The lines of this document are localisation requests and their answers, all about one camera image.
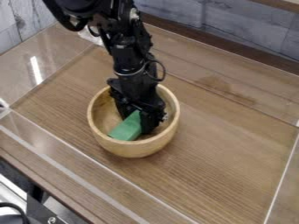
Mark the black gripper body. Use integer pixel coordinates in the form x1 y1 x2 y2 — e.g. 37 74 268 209
107 59 169 122

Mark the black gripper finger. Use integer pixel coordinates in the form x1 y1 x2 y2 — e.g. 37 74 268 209
139 109 165 135
116 98 136 119

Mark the green rectangular block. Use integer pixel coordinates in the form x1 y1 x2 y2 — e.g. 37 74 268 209
108 110 141 141

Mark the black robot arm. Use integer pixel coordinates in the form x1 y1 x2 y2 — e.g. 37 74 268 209
41 0 165 134

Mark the wooden bowl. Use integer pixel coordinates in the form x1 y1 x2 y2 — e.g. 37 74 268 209
87 84 181 158

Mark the black cable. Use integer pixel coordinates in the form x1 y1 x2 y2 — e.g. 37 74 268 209
139 53 167 83

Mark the clear acrylic corner bracket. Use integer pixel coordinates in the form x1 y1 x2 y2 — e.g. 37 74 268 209
77 28 103 46

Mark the clear acrylic tray wall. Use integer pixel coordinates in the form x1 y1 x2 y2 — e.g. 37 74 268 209
0 101 298 224

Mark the black metal table bracket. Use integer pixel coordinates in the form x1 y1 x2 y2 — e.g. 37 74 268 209
25 185 59 224

